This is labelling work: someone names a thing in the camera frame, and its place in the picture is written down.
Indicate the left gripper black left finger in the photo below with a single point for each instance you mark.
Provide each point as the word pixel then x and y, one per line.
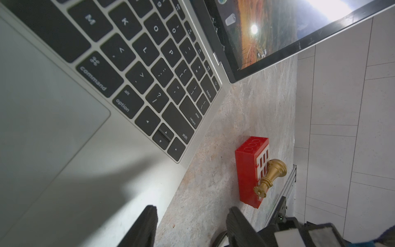
pixel 143 231

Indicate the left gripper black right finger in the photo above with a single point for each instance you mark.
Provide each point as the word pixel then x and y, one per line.
pixel 240 232

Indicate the silver laptop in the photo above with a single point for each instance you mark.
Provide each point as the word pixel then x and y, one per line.
pixel 104 103

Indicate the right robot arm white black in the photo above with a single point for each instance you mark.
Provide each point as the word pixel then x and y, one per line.
pixel 289 232

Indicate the gold chess piece on brick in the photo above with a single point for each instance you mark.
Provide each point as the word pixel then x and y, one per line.
pixel 276 169

